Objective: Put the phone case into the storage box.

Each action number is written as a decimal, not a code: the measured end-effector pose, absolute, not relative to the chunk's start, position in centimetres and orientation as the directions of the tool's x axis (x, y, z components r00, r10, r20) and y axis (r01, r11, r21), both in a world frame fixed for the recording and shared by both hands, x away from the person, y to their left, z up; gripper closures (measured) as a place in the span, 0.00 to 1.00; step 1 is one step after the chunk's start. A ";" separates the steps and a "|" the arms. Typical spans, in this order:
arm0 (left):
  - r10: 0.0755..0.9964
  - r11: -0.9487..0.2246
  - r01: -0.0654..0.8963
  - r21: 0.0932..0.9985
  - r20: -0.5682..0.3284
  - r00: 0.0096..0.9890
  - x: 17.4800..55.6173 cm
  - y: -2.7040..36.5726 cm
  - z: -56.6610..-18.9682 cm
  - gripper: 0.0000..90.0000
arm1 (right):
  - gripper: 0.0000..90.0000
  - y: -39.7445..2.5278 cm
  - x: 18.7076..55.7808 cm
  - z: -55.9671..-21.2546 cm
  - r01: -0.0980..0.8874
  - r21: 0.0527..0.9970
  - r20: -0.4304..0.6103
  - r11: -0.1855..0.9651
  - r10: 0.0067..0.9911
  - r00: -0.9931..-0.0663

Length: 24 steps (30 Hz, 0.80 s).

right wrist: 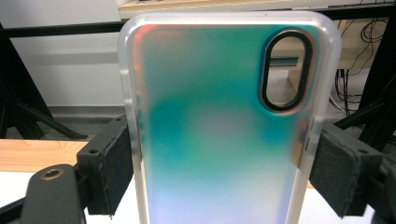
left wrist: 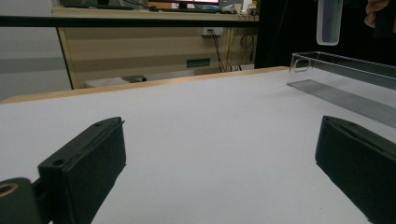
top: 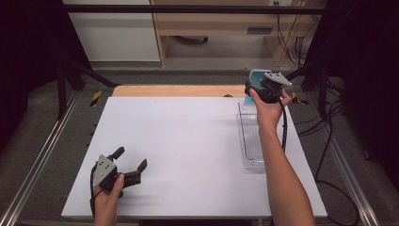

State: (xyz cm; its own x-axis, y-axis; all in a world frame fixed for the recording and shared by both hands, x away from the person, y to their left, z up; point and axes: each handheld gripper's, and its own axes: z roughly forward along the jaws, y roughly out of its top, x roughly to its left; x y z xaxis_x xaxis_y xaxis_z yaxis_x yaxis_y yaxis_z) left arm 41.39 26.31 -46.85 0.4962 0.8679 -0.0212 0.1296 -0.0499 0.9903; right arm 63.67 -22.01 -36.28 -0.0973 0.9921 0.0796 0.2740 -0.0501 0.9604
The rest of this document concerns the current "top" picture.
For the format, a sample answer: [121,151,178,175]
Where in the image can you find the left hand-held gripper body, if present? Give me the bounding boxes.
[92,153,126,194]

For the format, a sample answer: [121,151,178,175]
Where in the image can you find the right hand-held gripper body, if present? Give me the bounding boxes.
[258,73,294,104]

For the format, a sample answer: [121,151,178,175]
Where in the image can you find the iridescent phone case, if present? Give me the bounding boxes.
[244,69,273,108]

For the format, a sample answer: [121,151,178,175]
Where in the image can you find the clear acrylic tray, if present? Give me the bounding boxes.
[236,102,267,173]

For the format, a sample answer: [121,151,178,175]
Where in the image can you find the person's right hand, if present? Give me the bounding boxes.
[248,88,294,130]

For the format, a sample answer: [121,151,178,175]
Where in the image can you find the person's left hand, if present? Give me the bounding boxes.
[93,173,125,215]

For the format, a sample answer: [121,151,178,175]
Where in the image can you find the black metal stand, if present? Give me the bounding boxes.
[285,59,333,117]
[56,57,120,121]

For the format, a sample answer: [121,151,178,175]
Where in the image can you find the white table board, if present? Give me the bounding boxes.
[60,96,328,219]

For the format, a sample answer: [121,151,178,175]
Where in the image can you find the wooden desk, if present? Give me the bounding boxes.
[150,0,318,68]

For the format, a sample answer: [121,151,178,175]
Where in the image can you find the wooden table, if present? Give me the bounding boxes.
[112,84,247,98]

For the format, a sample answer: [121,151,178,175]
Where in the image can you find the black curtain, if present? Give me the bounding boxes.
[305,0,399,189]
[0,0,92,152]

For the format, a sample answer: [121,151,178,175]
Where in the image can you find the black horizontal bar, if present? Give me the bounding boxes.
[62,4,327,15]

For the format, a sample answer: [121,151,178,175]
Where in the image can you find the white partition panel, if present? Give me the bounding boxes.
[62,0,161,63]

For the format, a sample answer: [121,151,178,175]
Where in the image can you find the left hand-held gripper cable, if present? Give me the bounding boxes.
[89,166,97,219]

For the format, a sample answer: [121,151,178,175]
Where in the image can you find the hand-held gripper cable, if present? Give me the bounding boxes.
[89,166,97,219]
[276,90,289,152]

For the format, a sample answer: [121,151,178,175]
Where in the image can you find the right hand-held gripper cable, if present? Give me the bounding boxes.
[276,90,289,152]

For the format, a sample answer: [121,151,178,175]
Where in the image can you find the bundle of cables under desk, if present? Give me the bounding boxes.
[276,13,307,67]

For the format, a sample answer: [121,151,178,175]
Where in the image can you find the yellow-handled tool on floor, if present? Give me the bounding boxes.
[89,90,103,107]

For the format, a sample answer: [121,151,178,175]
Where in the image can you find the aluminium floor rail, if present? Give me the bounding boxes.
[305,93,380,226]
[0,90,81,226]

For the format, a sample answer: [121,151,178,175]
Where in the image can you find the black floor cables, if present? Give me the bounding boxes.
[295,81,361,226]

